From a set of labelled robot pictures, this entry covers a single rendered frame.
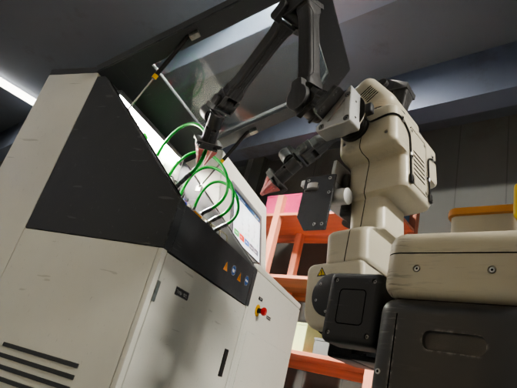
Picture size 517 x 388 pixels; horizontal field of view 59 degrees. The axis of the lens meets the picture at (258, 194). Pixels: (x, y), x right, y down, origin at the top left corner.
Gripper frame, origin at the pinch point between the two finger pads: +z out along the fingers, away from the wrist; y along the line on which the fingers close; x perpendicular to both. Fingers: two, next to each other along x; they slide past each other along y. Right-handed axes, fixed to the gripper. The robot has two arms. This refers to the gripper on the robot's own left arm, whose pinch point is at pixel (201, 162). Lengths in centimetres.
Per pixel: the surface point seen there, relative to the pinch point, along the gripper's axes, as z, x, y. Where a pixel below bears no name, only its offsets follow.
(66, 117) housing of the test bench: 5, -27, 48
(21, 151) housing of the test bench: 23, -26, 62
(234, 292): 41, 24, -23
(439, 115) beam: -33, -126, -209
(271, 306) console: 62, 4, -55
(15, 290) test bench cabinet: 46, 28, 53
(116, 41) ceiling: 25, -314, 18
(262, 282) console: 47, 6, -44
